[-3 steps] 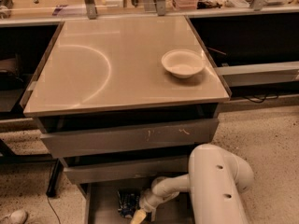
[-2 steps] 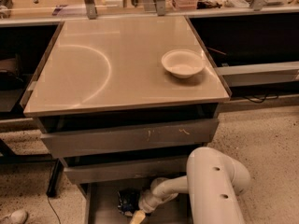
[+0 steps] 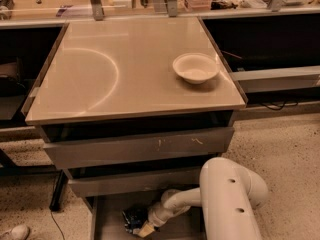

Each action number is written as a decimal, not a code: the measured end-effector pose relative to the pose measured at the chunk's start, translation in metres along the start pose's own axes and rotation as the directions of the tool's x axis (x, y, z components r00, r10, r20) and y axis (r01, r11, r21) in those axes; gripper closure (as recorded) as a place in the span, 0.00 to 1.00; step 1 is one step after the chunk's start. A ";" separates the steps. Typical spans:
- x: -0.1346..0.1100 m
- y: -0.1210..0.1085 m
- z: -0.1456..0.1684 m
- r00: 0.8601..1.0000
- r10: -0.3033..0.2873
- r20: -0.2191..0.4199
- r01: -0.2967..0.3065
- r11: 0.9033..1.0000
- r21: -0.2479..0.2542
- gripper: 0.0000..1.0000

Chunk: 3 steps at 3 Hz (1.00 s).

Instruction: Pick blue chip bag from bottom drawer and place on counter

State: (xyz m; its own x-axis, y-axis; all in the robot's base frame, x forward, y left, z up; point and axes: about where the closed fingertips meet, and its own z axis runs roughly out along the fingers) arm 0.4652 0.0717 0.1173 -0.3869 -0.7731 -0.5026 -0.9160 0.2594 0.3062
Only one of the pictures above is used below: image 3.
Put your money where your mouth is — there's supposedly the grey side shelf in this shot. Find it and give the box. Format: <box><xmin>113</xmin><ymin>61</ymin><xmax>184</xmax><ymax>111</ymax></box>
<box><xmin>231</xmin><ymin>66</ymin><xmax>320</xmax><ymax>93</ymax></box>

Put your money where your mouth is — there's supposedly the grey top drawer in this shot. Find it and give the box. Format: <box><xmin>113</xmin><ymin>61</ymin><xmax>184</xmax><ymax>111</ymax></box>
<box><xmin>44</xmin><ymin>127</ymin><xmax>234</xmax><ymax>169</ymax></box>

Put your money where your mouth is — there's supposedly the grey metal bracket left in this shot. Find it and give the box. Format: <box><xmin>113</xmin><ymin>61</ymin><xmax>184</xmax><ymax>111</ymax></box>
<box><xmin>90</xmin><ymin>0</ymin><xmax>104</xmax><ymax>21</ymax></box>

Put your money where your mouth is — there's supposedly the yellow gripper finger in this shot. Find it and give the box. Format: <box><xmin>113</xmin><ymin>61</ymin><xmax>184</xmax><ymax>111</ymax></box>
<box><xmin>138</xmin><ymin>223</ymin><xmax>155</xmax><ymax>238</ymax></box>

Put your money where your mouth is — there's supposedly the grey open bottom drawer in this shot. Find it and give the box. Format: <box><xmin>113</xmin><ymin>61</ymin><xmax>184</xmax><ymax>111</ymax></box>
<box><xmin>91</xmin><ymin>190</ymin><xmax>207</xmax><ymax>240</ymax></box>

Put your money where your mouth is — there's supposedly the blue chip bag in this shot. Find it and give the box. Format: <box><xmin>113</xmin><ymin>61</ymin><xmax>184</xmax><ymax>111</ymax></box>
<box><xmin>122</xmin><ymin>205</ymin><xmax>148</xmax><ymax>235</ymax></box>

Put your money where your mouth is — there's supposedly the black table leg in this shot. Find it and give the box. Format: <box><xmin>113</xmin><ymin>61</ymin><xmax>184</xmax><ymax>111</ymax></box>
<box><xmin>49</xmin><ymin>171</ymin><xmax>68</xmax><ymax>212</ymax></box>

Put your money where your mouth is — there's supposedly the grey middle drawer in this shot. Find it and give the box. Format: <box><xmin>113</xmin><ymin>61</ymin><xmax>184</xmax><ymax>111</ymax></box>
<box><xmin>69</xmin><ymin>166</ymin><xmax>201</xmax><ymax>197</ymax></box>

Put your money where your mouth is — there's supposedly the white bowl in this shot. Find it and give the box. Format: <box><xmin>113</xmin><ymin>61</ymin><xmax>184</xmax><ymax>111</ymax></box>
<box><xmin>172</xmin><ymin>53</ymin><xmax>219</xmax><ymax>84</ymax></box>

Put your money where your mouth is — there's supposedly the grey drawer cabinet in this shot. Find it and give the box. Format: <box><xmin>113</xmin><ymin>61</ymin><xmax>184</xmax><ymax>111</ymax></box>
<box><xmin>20</xmin><ymin>16</ymin><xmax>249</xmax><ymax>240</ymax></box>

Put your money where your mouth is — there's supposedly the black floor cable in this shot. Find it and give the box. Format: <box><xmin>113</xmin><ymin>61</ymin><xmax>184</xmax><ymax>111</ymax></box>
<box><xmin>49</xmin><ymin>177</ymin><xmax>66</xmax><ymax>240</ymax></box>

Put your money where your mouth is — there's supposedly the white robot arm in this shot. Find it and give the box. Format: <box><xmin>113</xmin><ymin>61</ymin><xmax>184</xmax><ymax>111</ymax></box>
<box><xmin>137</xmin><ymin>157</ymin><xmax>268</xmax><ymax>240</ymax></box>

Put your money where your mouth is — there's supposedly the white shoe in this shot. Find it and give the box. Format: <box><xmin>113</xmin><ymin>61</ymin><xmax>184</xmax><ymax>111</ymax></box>
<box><xmin>0</xmin><ymin>225</ymin><xmax>30</xmax><ymax>240</ymax></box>

